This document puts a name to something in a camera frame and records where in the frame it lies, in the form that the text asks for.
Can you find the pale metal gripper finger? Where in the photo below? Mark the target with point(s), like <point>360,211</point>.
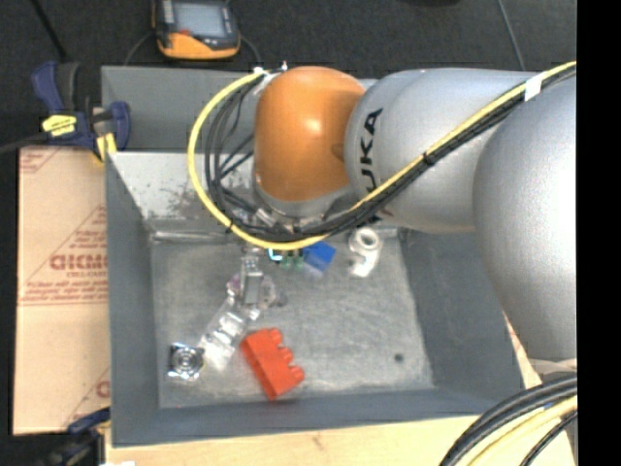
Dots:
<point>253,287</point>

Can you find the clear plastic bottle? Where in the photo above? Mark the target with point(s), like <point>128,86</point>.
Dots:
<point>225,330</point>

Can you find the blue block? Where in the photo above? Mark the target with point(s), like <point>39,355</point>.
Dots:
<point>319,256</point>

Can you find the red toy building brick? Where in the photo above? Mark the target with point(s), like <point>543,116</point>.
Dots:
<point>271,362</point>

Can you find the white plastic fitting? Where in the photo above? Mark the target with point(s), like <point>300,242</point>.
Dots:
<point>365,255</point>

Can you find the grey metal bin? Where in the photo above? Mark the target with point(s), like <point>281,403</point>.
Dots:
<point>349,328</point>

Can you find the brown cardboard board, red print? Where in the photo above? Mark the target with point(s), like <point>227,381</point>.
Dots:
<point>58,309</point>

